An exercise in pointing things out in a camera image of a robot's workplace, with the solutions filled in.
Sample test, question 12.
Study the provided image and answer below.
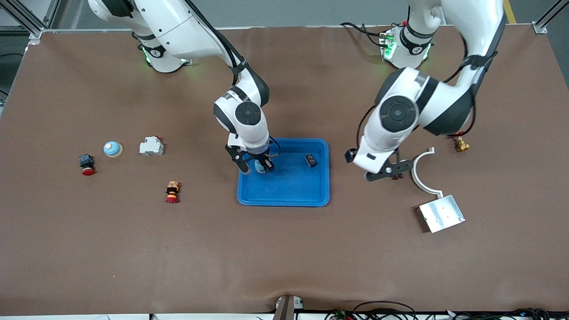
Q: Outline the brass valve with red handle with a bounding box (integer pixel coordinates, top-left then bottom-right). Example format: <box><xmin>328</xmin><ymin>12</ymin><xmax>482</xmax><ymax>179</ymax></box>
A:
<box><xmin>449</xmin><ymin>132</ymin><xmax>470</xmax><ymax>153</ymax></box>

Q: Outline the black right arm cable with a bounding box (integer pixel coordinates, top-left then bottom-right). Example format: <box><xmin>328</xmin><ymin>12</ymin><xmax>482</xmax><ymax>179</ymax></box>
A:
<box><xmin>184</xmin><ymin>0</ymin><xmax>281</xmax><ymax>158</ymax></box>

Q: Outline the white circuit breaker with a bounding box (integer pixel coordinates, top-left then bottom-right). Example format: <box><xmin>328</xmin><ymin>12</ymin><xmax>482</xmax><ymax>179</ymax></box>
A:
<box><xmin>139</xmin><ymin>136</ymin><xmax>164</xmax><ymax>156</ymax></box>

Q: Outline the silver metal plate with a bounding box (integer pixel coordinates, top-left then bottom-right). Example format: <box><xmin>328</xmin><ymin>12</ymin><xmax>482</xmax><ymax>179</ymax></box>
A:
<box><xmin>418</xmin><ymin>194</ymin><xmax>466</xmax><ymax>233</ymax></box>

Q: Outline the black cable bundle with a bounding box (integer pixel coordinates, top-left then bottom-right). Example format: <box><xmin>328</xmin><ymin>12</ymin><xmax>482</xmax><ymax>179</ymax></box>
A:
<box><xmin>325</xmin><ymin>301</ymin><xmax>569</xmax><ymax>320</ymax></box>

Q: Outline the white curved plastic bracket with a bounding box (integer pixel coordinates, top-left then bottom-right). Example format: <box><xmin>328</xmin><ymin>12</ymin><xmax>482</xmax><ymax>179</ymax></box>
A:
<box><xmin>411</xmin><ymin>147</ymin><xmax>444</xmax><ymax>198</ymax></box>

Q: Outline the brown table mat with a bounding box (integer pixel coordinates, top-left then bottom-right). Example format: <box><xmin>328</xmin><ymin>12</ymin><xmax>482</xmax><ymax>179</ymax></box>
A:
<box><xmin>0</xmin><ymin>24</ymin><xmax>569</xmax><ymax>314</ymax></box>

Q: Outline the red mushroom push button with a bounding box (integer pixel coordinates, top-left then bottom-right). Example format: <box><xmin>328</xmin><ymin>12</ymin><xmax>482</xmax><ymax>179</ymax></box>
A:
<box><xmin>79</xmin><ymin>154</ymin><xmax>96</xmax><ymax>176</ymax></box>

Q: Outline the aluminium frame bar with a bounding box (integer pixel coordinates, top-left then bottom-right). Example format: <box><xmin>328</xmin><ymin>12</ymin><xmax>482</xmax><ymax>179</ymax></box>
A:
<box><xmin>0</xmin><ymin>0</ymin><xmax>44</xmax><ymax>43</ymax></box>

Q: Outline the blue plastic tray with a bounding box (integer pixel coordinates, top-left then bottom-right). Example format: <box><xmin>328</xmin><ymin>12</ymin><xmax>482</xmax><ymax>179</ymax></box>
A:
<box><xmin>237</xmin><ymin>137</ymin><xmax>330</xmax><ymax>207</ymax></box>

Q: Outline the black arm base cable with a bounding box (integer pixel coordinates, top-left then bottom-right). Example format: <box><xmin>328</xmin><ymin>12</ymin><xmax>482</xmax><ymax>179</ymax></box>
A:
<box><xmin>340</xmin><ymin>21</ymin><xmax>387</xmax><ymax>47</ymax></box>

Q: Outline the aluminium frame post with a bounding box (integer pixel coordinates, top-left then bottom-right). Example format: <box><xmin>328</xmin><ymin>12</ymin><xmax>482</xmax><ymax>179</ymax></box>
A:
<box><xmin>533</xmin><ymin>0</ymin><xmax>569</xmax><ymax>34</ymax></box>
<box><xmin>43</xmin><ymin>0</ymin><xmax>63</xmax><ymax>30</ymax></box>

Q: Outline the grey camera stand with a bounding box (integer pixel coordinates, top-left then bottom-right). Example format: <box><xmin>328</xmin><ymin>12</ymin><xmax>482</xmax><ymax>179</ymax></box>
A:
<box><xmin>273</xmin><ymin>295</ymin><xmax>304</xmax><ymax>320</ymax></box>

